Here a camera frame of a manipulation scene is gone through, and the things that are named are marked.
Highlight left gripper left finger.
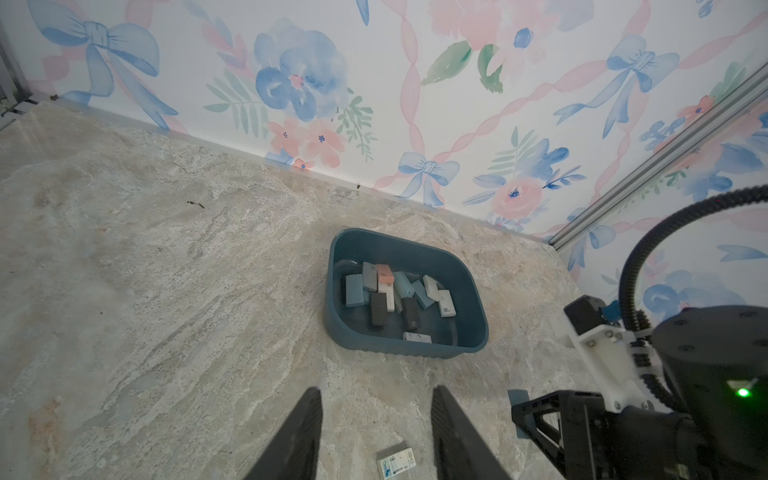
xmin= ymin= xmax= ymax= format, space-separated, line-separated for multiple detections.
xmin=245 ymin=387 xmax=323 ymax=480

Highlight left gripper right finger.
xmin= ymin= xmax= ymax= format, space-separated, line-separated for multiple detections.
xmin=431 ymin=386 xmax=511 ymax=480

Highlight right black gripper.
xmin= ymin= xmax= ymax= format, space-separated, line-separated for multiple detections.
xmin=521 ymin=305 xmax=767 ymax=479

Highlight blue white eraser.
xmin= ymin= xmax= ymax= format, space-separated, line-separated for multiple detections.
xmin=402 ymin=332 xmax=432 ymax=344

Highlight black eraser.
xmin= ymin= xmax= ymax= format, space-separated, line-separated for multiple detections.
xmin=401 ymin=297 xmax=421 ymax=332
xmin=370 ymin=292 xmax=388 ymax=327

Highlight teal eraser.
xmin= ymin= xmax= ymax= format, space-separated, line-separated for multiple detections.
xmin=411 ymin=280 xmax=435 ymax=310
xmin=508 ymin=389 xmax=530 ymax=440
xmin=345 ymin=274 xmax=365 ymax=308
xmin=393 ymin=271 xmax=415 ymax=298

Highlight white eraser bottom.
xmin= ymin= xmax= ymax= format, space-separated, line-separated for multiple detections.
xmin=422 ymin=275 xmax=441 ymax=302

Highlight grey eraser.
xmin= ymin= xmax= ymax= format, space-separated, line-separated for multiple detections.
xmin=362 ymin=262 xmax=378 ymax=292

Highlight pink eraser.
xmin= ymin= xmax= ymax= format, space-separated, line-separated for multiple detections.
xmin=376 ymin=264 xmax=394 ymax=284

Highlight white printed eraser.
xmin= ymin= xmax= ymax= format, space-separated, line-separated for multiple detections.
xmin=377 ymin=447 xmax=417 ymax=480

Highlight teal plastic storage box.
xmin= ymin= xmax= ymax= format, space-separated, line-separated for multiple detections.
xmin=324 ymin=228 xmax=489 ymax=359

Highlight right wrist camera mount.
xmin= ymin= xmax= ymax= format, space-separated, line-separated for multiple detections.
xmin=550 ymin=295 xmax=670 ymax=413

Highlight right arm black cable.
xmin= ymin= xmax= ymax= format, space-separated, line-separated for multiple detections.
xmin=617 ymin=184 xmax=768 ymax=334

